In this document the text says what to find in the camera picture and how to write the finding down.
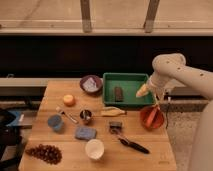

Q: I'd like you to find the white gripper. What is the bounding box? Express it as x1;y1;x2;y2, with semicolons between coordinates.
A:
136;75;165;99

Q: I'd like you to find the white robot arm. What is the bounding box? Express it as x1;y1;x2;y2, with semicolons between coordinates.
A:
136;53;213;171

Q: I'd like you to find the small metal cup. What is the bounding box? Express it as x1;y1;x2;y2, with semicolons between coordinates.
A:
80;110;92;125

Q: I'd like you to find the white paper cup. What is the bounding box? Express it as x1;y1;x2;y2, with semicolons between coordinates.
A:
85;139;105;161

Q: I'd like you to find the blue plastic cup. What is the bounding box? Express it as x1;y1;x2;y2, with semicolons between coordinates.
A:
47;115;63;132

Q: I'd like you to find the green plastic tray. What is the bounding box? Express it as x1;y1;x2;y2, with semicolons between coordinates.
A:
103;73;155;108

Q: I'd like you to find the brown block in tray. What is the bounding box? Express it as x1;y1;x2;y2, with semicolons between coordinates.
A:
114;87;124;102

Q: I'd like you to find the orange carrot stick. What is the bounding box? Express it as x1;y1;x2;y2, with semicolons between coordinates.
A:
146;106;158;128

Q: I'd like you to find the orange bowl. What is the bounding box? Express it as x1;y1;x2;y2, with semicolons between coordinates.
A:
140;105;164;130

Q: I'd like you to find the wooden banana-shaped piece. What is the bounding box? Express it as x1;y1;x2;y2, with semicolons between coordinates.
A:
100;107;126;117

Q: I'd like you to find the small dark box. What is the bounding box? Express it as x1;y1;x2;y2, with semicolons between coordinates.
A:
109;121;122;134

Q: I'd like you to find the purple bowl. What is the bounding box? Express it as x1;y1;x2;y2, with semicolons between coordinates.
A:
79;75;103;94

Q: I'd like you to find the crumpled white wrapper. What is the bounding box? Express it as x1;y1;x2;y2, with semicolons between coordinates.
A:
83;78;98;92

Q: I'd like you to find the blue sponge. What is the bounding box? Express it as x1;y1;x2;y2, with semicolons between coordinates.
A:
75;126;97;140

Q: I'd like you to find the orange round fruit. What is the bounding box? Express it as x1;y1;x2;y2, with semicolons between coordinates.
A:
63;94;75;107

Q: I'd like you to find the bunch of dark grapes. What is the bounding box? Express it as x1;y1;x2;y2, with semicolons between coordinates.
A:
25;144;62;164

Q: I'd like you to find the black chair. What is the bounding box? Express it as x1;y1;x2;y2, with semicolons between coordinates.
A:
0;108;22;171

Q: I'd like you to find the black-handled tool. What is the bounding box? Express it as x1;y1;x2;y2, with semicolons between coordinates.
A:
118;137;150;154

